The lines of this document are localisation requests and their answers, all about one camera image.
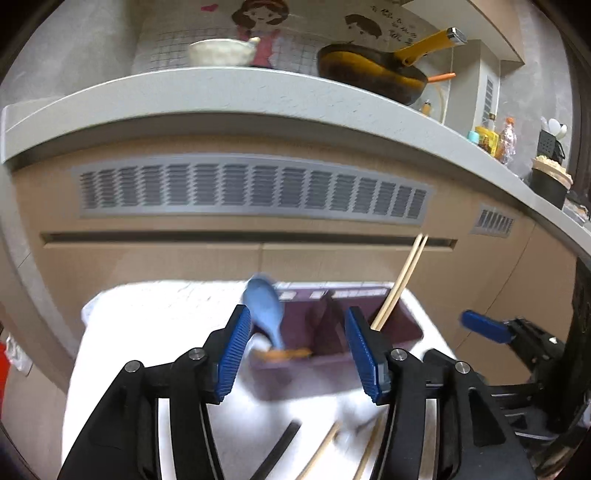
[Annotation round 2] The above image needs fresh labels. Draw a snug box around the blue plastic spoon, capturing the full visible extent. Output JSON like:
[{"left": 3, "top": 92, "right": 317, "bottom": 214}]
[{"left": 244, "top": 274, "right": 287, "bottom": 352}]

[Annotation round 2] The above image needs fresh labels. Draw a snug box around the grey kitchen countertop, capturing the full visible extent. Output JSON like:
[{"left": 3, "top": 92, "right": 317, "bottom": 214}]
[{"left": 0, "top": 67, "right": 591, "bottom": 257}]

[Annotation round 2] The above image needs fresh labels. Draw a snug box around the clear bottle with orange cap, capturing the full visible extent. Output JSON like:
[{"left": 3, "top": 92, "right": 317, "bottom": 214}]
[{"left": 499, "top": 117, "right": 517, "bottom": 164}]

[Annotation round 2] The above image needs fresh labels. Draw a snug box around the black round container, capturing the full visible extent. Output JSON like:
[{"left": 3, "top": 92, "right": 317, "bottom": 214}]
[{"left": 529, "top": 157, "right": 574, "bottom": 209}]

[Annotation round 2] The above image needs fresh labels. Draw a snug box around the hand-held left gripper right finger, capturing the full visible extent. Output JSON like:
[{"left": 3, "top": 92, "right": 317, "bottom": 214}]
[{"left": 344, "top": 307, "right": 527, "bottom": 480}]

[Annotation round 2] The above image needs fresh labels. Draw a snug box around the wall lettering sticker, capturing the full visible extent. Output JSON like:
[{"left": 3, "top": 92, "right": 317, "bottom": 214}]
[{"left": 369, "top": 2, "right": 419, "bottom": 47}]

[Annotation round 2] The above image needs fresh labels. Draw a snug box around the yellow seasoning bottle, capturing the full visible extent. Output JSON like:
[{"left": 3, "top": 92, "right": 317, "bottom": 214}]
[{"left": 475, "top": 113, "right": 502, "bottom": 158}]

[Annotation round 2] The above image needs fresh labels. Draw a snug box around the black wok with yellow handle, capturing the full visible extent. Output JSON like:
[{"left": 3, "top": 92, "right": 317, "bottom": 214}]
[{"left": 316, "top": 27, "right": 468, "bottom": 107}]

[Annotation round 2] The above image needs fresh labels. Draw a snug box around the white bowl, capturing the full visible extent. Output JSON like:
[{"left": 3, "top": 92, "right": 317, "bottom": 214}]
[{"left": 188, "top": 37, "right": 262, "bottom": 68}]

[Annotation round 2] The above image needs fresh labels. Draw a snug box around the white vented pipe cover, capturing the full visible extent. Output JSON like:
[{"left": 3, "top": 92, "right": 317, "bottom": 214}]
[{"left": 471, "top": 39, "right": 502, "bottom": 134}]

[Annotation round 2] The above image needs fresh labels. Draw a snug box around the large grey vent grille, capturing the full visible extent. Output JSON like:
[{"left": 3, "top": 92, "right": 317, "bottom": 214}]
[{"left": 71, "top": 154, "right": 435, "bottom": 224}]

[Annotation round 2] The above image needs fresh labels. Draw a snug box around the wooden kitchen cabinet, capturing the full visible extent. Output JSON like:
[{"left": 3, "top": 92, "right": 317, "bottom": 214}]
[{"left": 0, "top": 152, "right": 591, "bottom": 398}]

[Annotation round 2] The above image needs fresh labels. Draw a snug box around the small grey vent grille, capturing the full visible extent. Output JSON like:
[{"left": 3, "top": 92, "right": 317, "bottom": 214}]
[{"left": 471, "top": 203, "right": 518, "bottom": 238}]

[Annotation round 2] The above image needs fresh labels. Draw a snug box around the black utensil rack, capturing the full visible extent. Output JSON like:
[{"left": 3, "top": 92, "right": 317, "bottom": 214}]
[{"left": 537, "top": 129, "right": 566, "bottom": 162}]

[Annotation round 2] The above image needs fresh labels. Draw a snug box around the black chopstick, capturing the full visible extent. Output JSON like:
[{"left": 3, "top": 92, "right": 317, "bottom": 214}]
[{"left": 249, "top": 420, "right": 301, "bottom": 480}]

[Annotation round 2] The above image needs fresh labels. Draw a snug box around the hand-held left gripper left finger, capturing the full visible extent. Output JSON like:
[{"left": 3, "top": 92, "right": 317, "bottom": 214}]
[{"left": 58, "top": 305, "right": 252, "bottom": 480}]

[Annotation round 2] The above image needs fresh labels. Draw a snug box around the cartoon figure wall sticker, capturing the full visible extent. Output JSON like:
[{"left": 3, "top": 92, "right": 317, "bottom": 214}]
[
  {"left": 344, "top": 14, "right": 384, "bottom": 47},
  {"left": 231, "top": 0, "right": 291, "bottom": 70}
]

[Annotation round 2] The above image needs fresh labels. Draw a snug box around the brown wooden spoon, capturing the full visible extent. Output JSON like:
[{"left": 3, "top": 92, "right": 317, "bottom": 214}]
[{"left": 256, "top": 348, "right": 312, "bottom": 363}]

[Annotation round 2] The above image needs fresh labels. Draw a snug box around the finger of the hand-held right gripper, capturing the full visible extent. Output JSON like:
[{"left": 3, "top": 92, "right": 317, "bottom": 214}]
[{"left": 461, "top": 310, "right": 513, "bottom": 344}]

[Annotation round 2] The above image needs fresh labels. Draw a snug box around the white lace tablecloth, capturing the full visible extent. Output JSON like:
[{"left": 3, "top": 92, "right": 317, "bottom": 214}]
[{"left": 62, "top": 279, "right": 462, "bottom": 480}]

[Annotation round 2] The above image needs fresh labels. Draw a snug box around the purple utensil holder box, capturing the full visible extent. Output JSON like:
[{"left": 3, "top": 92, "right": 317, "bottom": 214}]
[{"left": 247, "top": 284, "right": 426, "bottom": 402}]

